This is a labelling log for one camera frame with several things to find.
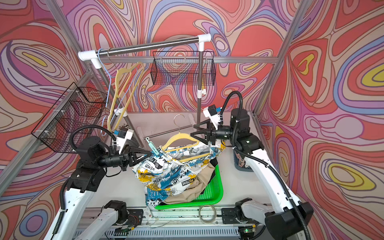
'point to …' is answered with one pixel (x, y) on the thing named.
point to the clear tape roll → (213, 219)
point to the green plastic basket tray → (212, 192)
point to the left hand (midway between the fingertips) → (150, 157)
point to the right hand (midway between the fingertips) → (193, 135)
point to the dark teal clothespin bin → (240, 163)
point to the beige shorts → (202, 179)
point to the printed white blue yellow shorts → (167, 171)
